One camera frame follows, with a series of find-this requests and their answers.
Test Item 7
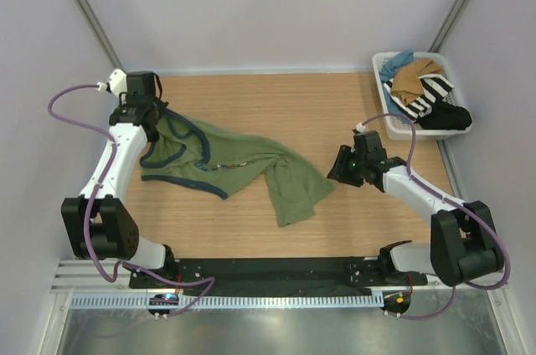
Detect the left aluminium corner post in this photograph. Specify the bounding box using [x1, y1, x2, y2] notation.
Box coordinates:
[74, 0, 124, 69]

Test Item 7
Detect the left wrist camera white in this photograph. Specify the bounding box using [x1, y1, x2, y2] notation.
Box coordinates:
[97, 69, 127, 98]

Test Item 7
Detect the green tank top blue trim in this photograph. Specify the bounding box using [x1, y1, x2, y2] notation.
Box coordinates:
[139, 110, 334, 227]

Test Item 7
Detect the black white striped tank top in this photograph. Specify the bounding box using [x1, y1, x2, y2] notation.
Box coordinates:
[384, 74, 453, 122]

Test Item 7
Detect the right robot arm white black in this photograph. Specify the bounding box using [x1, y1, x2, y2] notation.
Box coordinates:
[327, 131, 506, 286]

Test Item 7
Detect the tan tank top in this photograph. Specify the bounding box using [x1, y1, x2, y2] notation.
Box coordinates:
[390, 59, 443, 105]

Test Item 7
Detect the white plastic laundry basket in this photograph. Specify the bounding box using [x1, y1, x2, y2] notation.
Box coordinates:
[371, 51, 470, 141]

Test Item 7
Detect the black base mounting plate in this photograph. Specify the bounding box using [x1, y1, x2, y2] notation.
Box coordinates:
[127, 257, 429, 298]

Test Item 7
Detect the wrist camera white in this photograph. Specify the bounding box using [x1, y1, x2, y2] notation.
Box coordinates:
[354, 123, 366, 133]
[97, 69, 127, 98]

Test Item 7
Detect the white slotted cable duct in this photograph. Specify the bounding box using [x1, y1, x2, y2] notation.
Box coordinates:
[70, 292, 384, 311]

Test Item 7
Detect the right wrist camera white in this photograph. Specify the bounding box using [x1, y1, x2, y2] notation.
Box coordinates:
[354, 123, 366, 133]

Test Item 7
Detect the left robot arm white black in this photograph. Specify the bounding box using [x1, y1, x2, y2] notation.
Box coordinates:
[60, 69, 178, 288]

